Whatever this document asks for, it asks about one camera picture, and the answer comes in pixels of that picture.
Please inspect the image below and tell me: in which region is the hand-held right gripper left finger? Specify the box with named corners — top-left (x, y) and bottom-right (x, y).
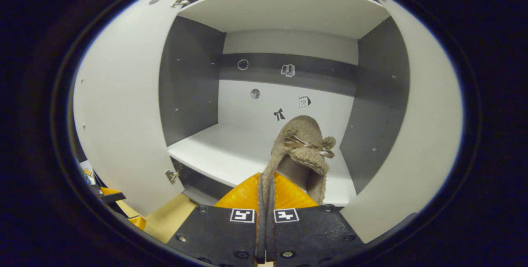
top-left (166, 171), bottom-right (267, 266)

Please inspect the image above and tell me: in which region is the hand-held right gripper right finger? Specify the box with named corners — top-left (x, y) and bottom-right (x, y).
top-left (266, 172), bottom-right (366, 267)

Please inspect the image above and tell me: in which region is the white shoe cabinet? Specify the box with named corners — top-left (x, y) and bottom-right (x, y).
top-left (159, 0), bottom-right (411, 208)

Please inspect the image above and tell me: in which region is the white shoe cabinet door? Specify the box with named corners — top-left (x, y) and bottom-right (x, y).
top-left (340, 0), bottom-right (464, 244)
top-left (73, 0), bottom-right (195, 217)

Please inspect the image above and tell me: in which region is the brown fuzzy shoe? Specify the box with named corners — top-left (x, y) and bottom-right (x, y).
top-left (261, 115), bottom-right (337, 210)

